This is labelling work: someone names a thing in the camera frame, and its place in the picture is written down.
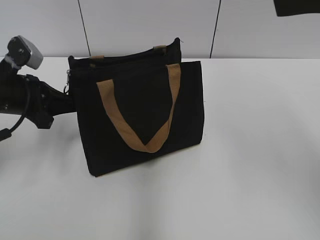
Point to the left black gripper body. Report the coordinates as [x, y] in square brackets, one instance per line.
[46, 102]

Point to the silver zipper pull clasp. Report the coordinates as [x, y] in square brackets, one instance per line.
[67, 84]

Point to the black canvas tote bag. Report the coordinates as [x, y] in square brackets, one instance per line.
[104, 149]

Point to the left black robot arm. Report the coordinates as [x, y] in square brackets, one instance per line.
[14, 91]

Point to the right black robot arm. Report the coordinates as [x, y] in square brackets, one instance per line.
[285, 8]

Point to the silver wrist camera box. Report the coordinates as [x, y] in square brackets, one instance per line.
[22, 52]

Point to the tan front bag handle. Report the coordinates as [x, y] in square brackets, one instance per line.
[141, 106]

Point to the tan bag handle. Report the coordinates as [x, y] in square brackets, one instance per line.
[141, 106]
[163, 48]

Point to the tan rear bag handle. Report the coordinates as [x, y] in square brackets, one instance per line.
[163, 48]

